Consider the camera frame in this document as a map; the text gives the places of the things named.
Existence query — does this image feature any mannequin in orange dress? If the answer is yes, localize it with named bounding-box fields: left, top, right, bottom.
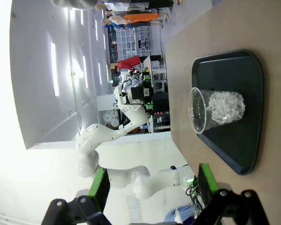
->
left=109, top=12, right=169, bottom=24

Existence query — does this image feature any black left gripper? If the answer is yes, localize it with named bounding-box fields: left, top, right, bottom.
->
left=141, top=72, right=155, bottom=112

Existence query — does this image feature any black cable bundle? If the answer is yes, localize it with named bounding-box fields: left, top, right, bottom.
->
left=185, top=179, right=203, bottom=211

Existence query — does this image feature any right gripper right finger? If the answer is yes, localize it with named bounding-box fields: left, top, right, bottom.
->
left=194, top=163, right=270, bottom=225

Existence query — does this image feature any clear cup with ice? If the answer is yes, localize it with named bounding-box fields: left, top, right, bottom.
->
left=188, top=87, right=246, bottom=135

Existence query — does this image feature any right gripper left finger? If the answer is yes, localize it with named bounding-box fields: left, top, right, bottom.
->
left=41, top=168, right=111, bottom=225

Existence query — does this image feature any white foam roll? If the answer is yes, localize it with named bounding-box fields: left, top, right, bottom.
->
left=102, top=110, right=119, bottom=129

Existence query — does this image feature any left wrist camera housing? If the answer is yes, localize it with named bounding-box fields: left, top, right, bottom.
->
left=130, top=87, right=144, bottom=99

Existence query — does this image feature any blue cloth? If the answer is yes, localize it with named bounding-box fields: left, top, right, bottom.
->
left=163, top=205, right=194, bottom=224

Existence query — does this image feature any person in red top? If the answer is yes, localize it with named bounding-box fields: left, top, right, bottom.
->
left=118, top=55, right=141, bottom=70

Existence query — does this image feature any black plastic tray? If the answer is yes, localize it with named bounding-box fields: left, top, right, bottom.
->
left=191, top=48, right=264, bottom=176

